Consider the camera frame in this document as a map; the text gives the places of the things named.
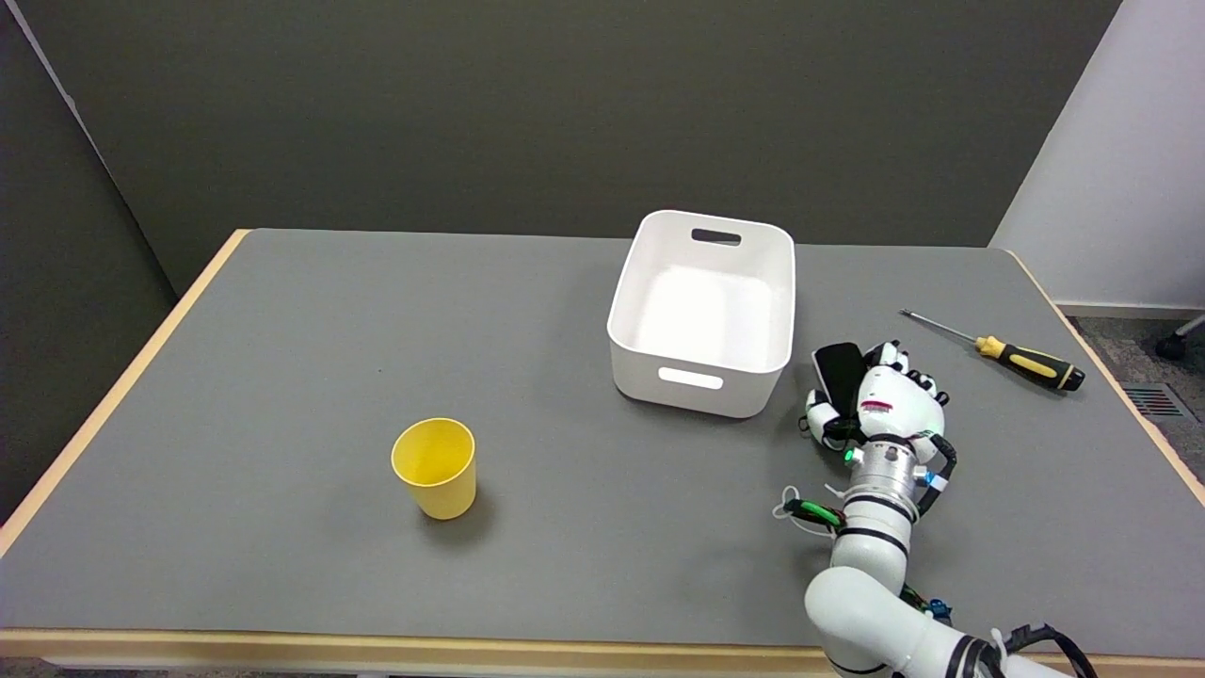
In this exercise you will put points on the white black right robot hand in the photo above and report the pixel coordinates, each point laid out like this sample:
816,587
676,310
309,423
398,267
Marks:
880,400

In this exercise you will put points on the black white blackboard eraser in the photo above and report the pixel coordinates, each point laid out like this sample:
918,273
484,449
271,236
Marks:
837,372

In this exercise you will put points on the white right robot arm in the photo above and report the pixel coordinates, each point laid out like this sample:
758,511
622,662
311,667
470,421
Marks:
885,584

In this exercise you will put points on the yellow black screwdriver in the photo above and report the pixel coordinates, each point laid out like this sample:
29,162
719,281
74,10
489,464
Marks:
1017,356

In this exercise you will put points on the white plastic storage bin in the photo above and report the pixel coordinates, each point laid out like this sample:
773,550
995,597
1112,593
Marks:
702,314

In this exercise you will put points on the floor vent grille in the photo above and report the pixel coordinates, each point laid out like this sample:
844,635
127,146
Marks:
1158,401

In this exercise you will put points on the black chair caster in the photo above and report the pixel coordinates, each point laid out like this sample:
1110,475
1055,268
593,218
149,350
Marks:
1173,347

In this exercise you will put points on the yellow plastic cup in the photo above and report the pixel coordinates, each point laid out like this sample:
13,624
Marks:
435,467

